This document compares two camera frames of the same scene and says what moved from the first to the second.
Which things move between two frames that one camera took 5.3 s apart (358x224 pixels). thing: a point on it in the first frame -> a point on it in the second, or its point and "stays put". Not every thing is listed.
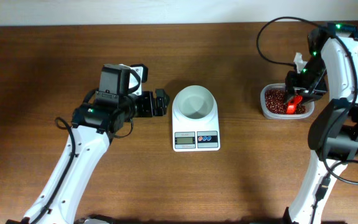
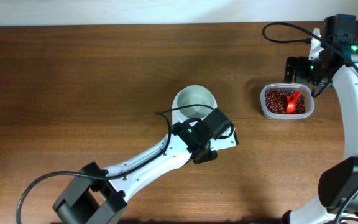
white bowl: [194, 102] stays put
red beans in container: [275, 101] stays put
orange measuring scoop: [292, 103] stays put
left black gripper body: [140, 106] -> [211, 157]
